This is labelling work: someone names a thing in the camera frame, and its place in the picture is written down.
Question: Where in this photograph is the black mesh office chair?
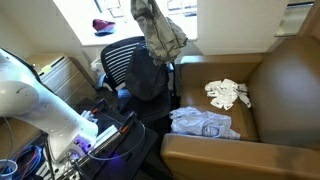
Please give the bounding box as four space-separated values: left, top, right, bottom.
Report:
95 35 178 125

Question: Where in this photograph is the blue white striped shirt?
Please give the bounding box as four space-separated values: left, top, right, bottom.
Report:
169 106 242 141

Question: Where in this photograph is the grey cloth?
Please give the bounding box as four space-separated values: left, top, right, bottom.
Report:
130 0 189 67

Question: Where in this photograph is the white cup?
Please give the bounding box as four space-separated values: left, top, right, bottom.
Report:
0 159 19 180

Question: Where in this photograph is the beige filing cabinet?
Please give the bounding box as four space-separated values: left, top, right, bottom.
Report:
25 54 98 108

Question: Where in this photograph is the black robot table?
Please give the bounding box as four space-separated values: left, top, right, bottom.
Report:
33 97 160 180

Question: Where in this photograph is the yellow paper note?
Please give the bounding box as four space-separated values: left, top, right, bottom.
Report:
39 64 55 75

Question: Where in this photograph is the black jacket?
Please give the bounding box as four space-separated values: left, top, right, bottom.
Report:
124 44 172 103

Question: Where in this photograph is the orange handled clamp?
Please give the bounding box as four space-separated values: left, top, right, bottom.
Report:
119 111 138 135
89 105 102 117

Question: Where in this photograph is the brown wooden desk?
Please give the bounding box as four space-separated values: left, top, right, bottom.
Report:
0 117 42 160

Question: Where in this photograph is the aluminium rail base mount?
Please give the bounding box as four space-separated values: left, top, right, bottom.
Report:
36 109 138 180

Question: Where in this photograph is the white crumpled bag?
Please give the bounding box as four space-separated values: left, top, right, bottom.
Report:
90 57 105 80

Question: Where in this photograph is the white patterned cloth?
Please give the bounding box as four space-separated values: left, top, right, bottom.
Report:
204 78 253 111

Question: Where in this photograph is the white windowsill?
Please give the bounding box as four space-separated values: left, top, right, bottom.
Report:
79 15 198 47

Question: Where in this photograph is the blue cable coil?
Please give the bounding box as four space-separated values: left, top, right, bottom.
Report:
11 144 44 180

